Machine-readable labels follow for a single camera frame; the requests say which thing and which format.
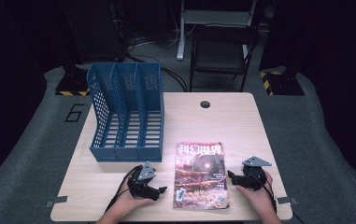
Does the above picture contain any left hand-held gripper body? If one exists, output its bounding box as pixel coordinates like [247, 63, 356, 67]
[126, 161, 161, 202]

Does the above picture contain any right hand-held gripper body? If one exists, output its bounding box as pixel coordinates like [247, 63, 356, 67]
[240, 156, 273, 192]

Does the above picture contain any magazine with reddish cover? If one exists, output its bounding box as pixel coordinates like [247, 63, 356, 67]
[172, 141, 230, 211]

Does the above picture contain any blue plastic file rack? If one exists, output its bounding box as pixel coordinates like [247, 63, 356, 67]
[86, 62, 165, 163]

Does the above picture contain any person's left hand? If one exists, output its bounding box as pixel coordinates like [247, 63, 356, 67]
[106, 185, 155, 220]

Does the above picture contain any person's right hand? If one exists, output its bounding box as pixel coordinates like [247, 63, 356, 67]
[235, 170, 277, 220]

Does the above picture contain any black hazard-striped stand base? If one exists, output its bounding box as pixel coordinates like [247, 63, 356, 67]
[54, 66, 92, 97]
[259, 69, 306, 97]

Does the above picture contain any black folding chair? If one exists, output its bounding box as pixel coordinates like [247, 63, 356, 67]
[189, 25, 261, 93]

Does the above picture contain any dark cabinet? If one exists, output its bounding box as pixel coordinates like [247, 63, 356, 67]
[59, 0, 127, 63]

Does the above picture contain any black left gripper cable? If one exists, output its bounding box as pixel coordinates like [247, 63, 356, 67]
[104, 164, 144, 214]

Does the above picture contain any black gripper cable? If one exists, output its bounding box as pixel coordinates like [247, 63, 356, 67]
[104, 164, 144, 214]
[249, 173, 306, 224]

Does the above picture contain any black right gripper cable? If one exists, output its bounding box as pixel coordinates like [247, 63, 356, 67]
[249, 173, 306, 224]

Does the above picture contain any grey metal table bracket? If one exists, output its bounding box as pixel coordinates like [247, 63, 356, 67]
[44, 195, 69, 209]
[276, 196, 299, 205]

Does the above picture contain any black floor cable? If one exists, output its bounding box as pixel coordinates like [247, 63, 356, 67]
[124, 53, 189, 93]

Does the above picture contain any white metal stand frame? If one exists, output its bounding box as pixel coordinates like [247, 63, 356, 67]
[177, 0, 258, 62]

